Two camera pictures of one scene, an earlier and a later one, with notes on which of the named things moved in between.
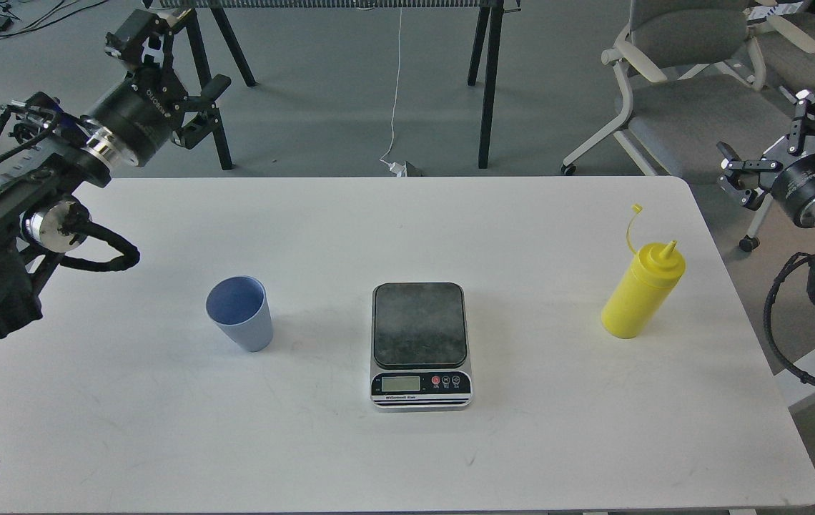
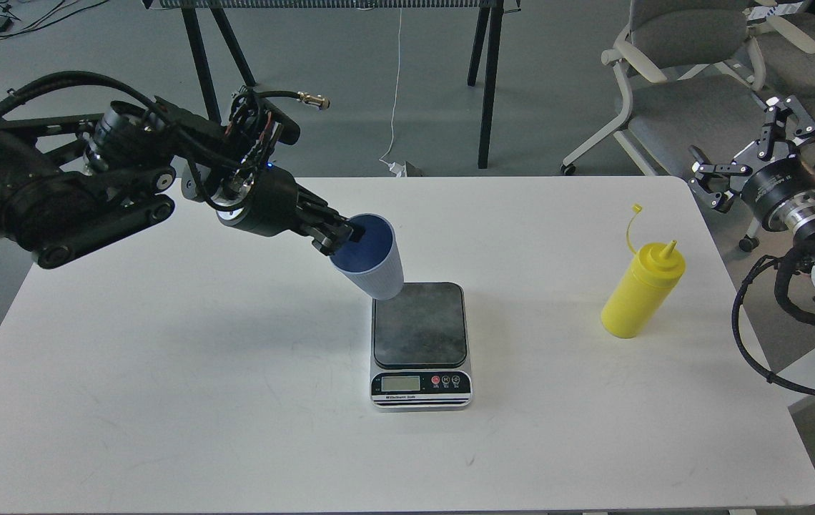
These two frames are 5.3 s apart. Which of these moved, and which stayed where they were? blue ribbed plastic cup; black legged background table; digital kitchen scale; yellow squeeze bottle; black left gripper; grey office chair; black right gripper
Moved: black left gripper; black right gripper; blue ribbed plastic cup
Stayed: digital kitchen scale; black legged background table; grey office chair; yellow squeeze bottle
